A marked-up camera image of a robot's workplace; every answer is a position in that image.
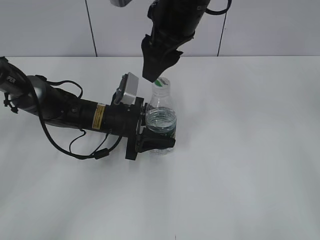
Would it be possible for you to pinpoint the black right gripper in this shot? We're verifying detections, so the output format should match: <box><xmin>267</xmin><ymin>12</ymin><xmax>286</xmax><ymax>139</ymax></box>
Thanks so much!
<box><xmin>141</xmin><ymin>25</ymin><xmax>195</xmax><ymax>82</ymax></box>

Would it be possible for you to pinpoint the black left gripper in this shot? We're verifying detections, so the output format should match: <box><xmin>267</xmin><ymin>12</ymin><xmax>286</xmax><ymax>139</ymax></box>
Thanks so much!
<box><xmin>125</xmin><ymin>97</ymin><xmax>176</xmax><ymax>160</ymax></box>

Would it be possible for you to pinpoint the clear water bottle green label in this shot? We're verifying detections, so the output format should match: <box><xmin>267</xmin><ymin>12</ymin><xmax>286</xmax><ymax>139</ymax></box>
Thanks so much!
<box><xmin>145</xmin><ymin>87</ymin><xmax>178</xmax><ymax>156</ymax></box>

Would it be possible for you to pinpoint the white green bottle cap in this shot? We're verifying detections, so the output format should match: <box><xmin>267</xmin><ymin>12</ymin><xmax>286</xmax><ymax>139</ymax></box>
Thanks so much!
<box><xmin>152</xmin><ymin>77</ymin><xmax>171</xmax><ymax>96</ymax></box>

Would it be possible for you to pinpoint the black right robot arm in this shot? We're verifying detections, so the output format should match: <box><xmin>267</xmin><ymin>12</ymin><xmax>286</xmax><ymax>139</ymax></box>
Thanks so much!
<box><xmin>141</xmin><ymin>0</ymin><xmax>210</xmax><ymax>83</ymax></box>

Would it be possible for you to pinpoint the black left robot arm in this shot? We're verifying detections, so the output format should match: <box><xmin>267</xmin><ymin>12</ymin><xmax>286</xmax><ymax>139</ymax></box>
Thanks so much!
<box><xmin>0</xmin><ymin>56</ymin><xmax>176</xmax><ymax>160</ymax></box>

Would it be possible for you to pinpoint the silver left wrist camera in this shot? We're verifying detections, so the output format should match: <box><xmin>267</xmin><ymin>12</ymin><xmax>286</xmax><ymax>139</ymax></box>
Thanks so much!
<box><xmin>113</xmin><ymin>72</ymin><xmax>139</xmax><ymax>105</ymax></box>

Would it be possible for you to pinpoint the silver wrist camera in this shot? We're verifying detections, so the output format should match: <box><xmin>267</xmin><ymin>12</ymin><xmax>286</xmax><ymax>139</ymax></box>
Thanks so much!
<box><xmin>113</xmin><ymin>72</ymin><xmax>139</xmax><ymax>105</ymax></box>
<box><xmin>110</xmin><ymin>0</ymin><xmax>132</xmax><ymax>8</ymax></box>

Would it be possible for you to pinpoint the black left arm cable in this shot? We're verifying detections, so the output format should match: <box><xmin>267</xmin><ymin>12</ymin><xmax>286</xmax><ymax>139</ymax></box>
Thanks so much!
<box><xmin>23</xmin><ymin>74</ymin><xmax>123</xmax><ymax>161</ymax></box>

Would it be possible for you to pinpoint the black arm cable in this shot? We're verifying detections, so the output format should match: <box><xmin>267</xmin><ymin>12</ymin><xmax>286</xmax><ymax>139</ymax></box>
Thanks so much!
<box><xmin>23</xmin><ymin>74</ymin><xmax>123</xmax><ymax>161</ymax></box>
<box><xmin>205</xmin><ymin>0</ymin><xmax>233</xmax><ymax>16</ymax></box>

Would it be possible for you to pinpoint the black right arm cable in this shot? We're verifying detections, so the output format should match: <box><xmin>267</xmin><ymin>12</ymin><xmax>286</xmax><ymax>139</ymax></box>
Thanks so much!
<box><xmin>205</xmin><ymin>0</ymin><xmax>233</xmax><ymax>16</ymax></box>

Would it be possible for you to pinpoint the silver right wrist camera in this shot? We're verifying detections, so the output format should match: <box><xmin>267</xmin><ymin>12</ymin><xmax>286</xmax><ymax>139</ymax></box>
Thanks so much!
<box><xmin>110</xmin><ymin>0</ymin><xmax>132</xmax><ymax>8</ymax></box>

